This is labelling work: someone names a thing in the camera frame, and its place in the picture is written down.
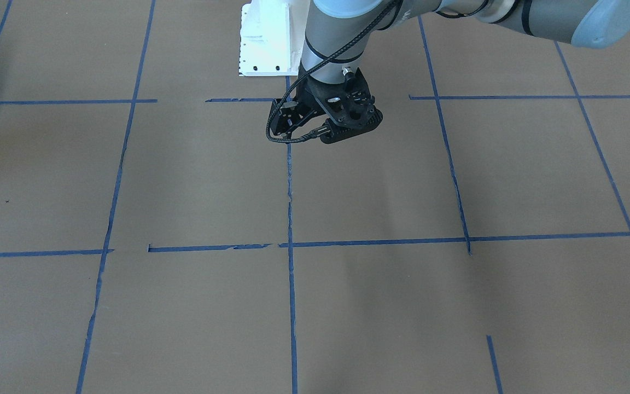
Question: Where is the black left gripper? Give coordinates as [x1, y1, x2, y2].
[269, 77, 347, 137]

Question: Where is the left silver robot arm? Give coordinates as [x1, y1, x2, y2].
[264, 1, 630, 144]

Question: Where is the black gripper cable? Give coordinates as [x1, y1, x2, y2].
[265, 0, 403, 144]

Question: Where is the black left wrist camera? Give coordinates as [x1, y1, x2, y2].
[312, 69, 383, 144]

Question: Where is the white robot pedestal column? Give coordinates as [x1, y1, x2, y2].
[238, 1, 310, 77]

